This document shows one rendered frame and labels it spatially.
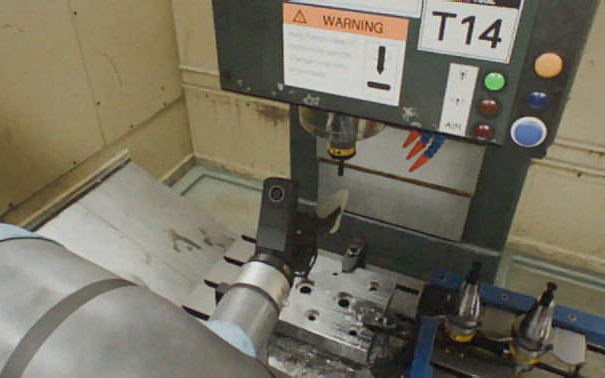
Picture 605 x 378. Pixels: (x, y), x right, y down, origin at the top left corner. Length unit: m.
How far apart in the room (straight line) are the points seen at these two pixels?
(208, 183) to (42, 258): 2.00
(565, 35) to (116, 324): 0.49
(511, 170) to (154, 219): 1.18
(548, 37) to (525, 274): 1.49
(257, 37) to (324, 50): 0.09
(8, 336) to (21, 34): 1.39
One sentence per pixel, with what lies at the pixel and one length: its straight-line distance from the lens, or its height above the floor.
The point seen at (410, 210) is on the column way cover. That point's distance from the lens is 1.54.
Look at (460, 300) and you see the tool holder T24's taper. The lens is 0.90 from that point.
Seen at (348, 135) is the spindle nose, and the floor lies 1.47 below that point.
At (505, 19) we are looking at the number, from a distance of 0.59.
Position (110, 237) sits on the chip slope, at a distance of 1.81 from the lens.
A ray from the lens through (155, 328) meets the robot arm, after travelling 0.29.
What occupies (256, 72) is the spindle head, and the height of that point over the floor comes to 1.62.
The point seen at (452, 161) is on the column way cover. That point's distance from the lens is 1.41.
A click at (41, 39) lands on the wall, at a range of 1.70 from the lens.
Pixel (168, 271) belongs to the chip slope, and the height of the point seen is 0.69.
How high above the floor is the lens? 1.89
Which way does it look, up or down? 36 degrees down
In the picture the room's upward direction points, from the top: straight up
